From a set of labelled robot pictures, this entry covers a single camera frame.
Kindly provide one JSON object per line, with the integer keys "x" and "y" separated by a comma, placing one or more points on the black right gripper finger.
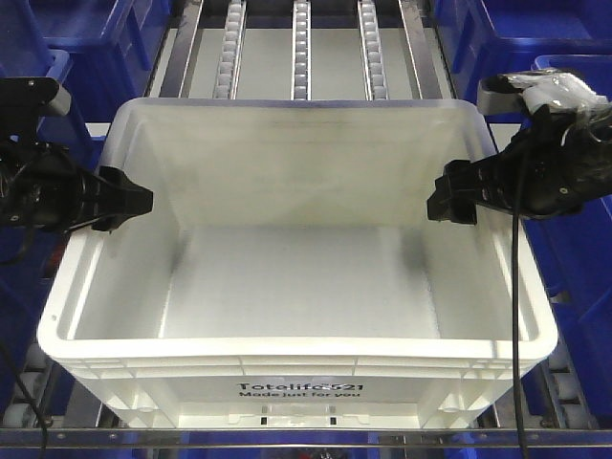
{"x": 463, "y": 215}
{"x": 454, "y": 187}

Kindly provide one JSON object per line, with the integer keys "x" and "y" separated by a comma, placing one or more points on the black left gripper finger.
{"x": 102, "y": 226}
{"x": 118, "y": 199}

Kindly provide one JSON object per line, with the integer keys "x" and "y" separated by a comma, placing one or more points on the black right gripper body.
{"x": 560, "y": 161}

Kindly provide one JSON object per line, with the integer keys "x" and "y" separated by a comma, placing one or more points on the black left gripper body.
{"x": 42, "y": 187}

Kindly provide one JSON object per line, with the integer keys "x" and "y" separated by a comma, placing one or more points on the white plastic tote bin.
{"x": 288, "y": 276}

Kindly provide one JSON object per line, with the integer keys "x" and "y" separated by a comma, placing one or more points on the blue bin near left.
{"x": 26, "y": 283}

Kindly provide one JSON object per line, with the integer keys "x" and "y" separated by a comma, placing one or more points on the blue bin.
{"x": 573, "y": 253}
{"x": 26, "y": 283}
{"x": 113, "y": 44}
{"x": 484, "y": 38}

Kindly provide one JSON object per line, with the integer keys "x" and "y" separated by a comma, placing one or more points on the blue bin near right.
{"x": 573, "y": 253}

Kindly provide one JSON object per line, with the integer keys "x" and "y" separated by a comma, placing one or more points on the blue bin far right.
{"x": 484, "y": 38}

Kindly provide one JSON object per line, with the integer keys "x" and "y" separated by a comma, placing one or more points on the blue bin far left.
{"x": 113, "y": 44}

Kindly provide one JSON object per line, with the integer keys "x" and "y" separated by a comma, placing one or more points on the roller track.
{"x": 26, "y": 412}
{"x": 374, "y": 77}
{"x": 228, "y": 69}
{"x": 569, "y": 407}
{"x": 301, "y": 50}

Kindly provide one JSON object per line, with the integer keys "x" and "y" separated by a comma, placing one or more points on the left side roller track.
{"x": 26, "y": 412}

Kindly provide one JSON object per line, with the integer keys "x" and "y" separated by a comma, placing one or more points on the middle roller track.
{"x": 301, "y": 50}

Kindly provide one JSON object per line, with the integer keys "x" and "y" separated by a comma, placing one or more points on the right side roller track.
{"x": 569, "y": 407}

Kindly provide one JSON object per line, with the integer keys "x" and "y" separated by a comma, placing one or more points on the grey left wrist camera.
{"x": 34, "y": 96}

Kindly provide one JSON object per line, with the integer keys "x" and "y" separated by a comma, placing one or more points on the metal front shelf rail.
{"x": 99, "y": 438}

